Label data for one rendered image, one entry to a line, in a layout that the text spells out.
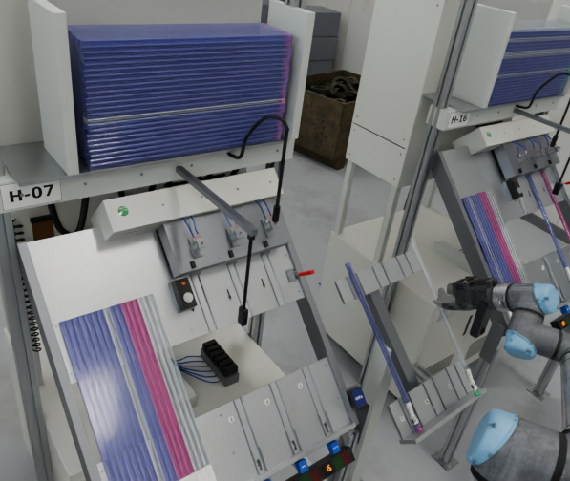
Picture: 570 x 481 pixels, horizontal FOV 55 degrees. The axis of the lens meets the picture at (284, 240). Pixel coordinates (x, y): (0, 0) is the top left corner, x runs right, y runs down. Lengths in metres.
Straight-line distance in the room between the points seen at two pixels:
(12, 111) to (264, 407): 0.92
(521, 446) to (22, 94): 1.23
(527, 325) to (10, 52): 1.32
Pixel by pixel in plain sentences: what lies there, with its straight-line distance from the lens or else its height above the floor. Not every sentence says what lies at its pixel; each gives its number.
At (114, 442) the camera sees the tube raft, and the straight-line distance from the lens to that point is 1.33.
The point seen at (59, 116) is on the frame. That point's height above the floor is 1.51.
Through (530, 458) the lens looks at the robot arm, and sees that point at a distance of 1.15.
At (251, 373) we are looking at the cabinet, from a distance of 1.83.
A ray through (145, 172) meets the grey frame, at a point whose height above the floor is 1.35.
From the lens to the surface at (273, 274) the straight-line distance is 1.54.
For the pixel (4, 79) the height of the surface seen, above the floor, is 1.54.
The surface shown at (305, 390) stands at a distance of 1.54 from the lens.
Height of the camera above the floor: 1.92
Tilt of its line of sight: 31 degrees down
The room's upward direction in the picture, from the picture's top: 8 degrees clockwise
